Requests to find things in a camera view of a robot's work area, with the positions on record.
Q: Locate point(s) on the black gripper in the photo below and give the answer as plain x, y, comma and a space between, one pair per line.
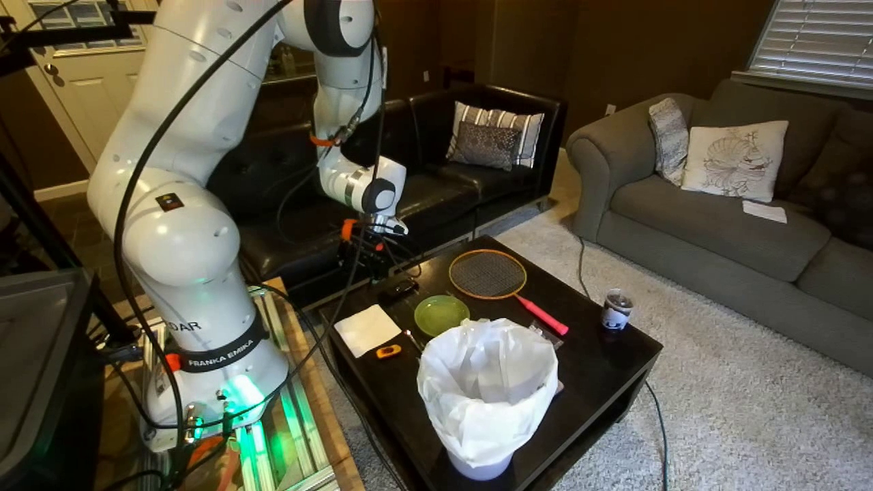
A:
386, 226

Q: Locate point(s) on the small orange object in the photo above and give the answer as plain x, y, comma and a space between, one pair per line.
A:
388, 350

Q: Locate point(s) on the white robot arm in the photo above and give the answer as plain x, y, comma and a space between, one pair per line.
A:
191, 103

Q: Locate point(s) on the white napkin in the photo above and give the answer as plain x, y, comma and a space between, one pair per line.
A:
367, 331

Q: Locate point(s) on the black coffee table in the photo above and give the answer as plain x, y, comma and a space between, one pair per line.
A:
598, 376

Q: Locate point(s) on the black leather sofa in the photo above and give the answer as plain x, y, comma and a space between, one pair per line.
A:
311, 235

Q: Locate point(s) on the grey striped cushion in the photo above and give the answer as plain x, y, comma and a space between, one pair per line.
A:
495, 138

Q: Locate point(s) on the white lined trash bin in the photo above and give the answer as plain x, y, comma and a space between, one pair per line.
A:
486, 388

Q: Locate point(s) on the small dark cup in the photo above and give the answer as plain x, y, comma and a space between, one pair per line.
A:
617, 313

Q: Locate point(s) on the striped white pillow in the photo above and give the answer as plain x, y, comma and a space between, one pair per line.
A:
669, 130

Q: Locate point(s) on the white printed pillow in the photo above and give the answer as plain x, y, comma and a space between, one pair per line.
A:
734, 160

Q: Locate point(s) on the white paper on sofa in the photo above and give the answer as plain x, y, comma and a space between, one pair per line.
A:
764, 212

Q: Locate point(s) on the grey fabric sofa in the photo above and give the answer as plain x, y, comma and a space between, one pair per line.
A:
795, 276

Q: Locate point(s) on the dark patterned pillow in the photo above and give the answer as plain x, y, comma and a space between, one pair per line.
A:
838, 186

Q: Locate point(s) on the window blinds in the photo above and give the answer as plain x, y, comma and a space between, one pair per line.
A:
819, 43

